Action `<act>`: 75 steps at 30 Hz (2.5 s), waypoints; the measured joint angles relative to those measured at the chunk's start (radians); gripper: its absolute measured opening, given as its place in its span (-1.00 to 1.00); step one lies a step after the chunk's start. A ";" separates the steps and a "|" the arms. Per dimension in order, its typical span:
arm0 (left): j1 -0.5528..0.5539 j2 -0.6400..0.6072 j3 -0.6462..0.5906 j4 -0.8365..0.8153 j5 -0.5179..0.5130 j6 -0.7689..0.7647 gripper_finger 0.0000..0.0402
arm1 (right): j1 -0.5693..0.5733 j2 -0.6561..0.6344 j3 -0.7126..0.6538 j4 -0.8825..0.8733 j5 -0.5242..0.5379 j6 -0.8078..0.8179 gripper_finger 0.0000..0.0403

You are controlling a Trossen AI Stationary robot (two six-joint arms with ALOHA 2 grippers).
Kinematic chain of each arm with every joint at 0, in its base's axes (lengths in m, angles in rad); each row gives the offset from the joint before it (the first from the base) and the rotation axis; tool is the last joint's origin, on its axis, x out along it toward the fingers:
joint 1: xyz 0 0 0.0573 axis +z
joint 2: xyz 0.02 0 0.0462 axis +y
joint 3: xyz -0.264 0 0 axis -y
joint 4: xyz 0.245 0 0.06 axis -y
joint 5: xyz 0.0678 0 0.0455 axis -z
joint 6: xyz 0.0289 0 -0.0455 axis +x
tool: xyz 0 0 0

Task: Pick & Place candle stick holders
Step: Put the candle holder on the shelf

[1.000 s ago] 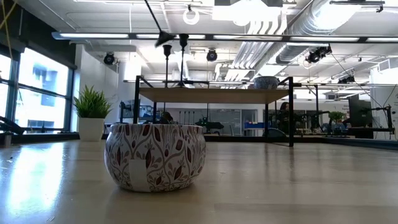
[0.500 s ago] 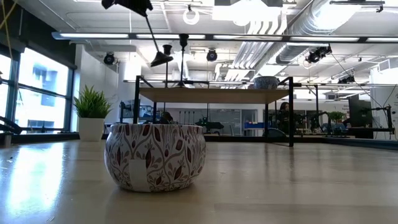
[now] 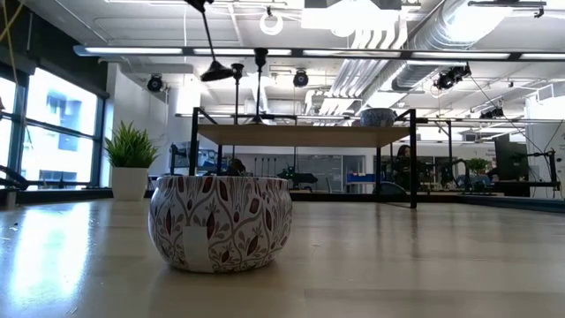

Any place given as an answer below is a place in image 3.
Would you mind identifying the black candlestick holder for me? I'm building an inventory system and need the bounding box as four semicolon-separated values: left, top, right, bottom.
245;47;271;126
230;62;245;125
183;0;237;84

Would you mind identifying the ceiling light strip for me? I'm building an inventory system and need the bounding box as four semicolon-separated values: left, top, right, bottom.
72;43;565;63

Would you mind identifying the green plant in white pot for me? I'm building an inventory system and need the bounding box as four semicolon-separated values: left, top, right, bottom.
103;119;161;203

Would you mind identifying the black aluminium station frame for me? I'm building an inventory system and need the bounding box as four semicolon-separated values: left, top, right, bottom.
0;163;565;214

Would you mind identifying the black background monitor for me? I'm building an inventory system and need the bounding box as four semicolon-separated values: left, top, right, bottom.
493;133;531;183

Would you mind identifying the wooden shelf riser black frame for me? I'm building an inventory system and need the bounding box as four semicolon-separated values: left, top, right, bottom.
188;107;419;210

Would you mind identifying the white ring lamp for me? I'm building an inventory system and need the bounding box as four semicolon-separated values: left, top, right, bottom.
259;11;285;37

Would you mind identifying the background green plant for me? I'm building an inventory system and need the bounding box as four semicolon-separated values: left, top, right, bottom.
466;157;490;176

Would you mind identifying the silver ventilation duct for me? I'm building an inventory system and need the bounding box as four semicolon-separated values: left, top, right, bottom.
390;0;513;92

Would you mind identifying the person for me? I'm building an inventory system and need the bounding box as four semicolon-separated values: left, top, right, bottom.
225;157;247;178
394;144;419;192

